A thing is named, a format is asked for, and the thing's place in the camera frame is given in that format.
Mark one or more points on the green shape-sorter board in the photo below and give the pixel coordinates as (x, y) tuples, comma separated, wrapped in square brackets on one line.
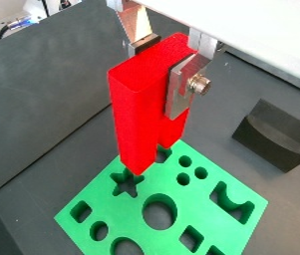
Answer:
[(184, 208)]

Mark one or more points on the grey device with cables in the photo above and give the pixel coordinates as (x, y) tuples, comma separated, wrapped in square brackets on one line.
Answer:
[(22, 13)]

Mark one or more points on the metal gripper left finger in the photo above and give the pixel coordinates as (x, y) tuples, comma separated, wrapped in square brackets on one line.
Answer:
[(136, 23)]

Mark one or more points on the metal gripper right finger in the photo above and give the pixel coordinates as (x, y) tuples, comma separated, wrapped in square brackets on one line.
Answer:
[(187, 79)]

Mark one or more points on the black curved holder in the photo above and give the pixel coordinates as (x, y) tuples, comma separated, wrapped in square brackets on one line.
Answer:
[(270, 132)]

